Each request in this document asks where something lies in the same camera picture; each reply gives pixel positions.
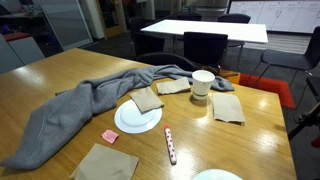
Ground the white red-dotted marker red cap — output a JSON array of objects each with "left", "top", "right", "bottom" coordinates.
[{"left": 163, "top": 124, "right": 178, "bottom": 166}]

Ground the white paper cup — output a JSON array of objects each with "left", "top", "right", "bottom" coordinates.
[{"left": 191, "top": 69, "right": 216, "bottom": 101}]

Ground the brown paper napkin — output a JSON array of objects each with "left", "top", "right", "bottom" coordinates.
[
  {"left": 69, "top": 143, "right": 140, "bottom": 180},
  {"left": 155, "top": 76, "right": 192, "bottom": 96},
  {"left": 129, "top": 85, "right": 165, "bottom": 115},
  {"left": 211, "top": 92, "right": 246, "bottom": 124}
]

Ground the black office chair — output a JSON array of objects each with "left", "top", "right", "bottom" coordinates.
[
  {"left": 182, "top": 31, "right": 229, "bottom": 68},
  {"left": 129, "top": 16, "right": 166, "bottom": 58},
  {"left": 217, "top": 13, "right": 252, "bottom": 68},
  {"left": 248, "top": 25, "right": 320, "bottom": 88},
  {"left": 134, "top": 51, "right": 198, "bottom": 72},
  {"left": 175, "top": 13, "right": 203, "bottom": 22}
]

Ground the white round plate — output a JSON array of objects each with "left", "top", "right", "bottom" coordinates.
[
  {"left": 192, "top": 168, "right": 244, "bottom": 180},
  {"left": 114, "top": 98, "right": 163, "bottom": 135}
]

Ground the pink sticky note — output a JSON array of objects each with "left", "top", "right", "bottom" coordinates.
[{"left": 101, "top": 128, "right": 120, "bottom": 145}]

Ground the orange wooden box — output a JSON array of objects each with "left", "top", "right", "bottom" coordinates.
[{"left": 203, "top": 65, "right": 241, "bottom": 85}]

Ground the white meeting table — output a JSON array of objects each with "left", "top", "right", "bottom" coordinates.
[{"left": 140, "top": 18, "right": 269, "bottom": 44}]

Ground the grey sweatshirt cloth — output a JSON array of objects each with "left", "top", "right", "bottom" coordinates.
[{"left": 0, "top": 64, "right": 236, "bottom": 170}]

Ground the red floor mat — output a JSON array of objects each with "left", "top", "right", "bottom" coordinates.
[{"left": 238, "top": 73, "right": 297, "bottom": 110}]

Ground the frosted glass door panel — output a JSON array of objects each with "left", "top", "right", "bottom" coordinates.
[{"left": 33, "top": 0, "right": 94, "bottom": 52}]

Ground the grey partition panel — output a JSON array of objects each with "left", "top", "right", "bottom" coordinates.
[{"left": 0, "top": 33, "right": 46, "bottom": 75}]

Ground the black tripod stand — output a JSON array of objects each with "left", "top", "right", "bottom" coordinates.
[{"left": 288, "top": 101, "right": 320, "bottom": 141}]

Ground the red seat cushion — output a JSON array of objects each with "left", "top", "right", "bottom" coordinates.
[{"left": 2, "top": 31, "right": 33, "bottom": 43}]

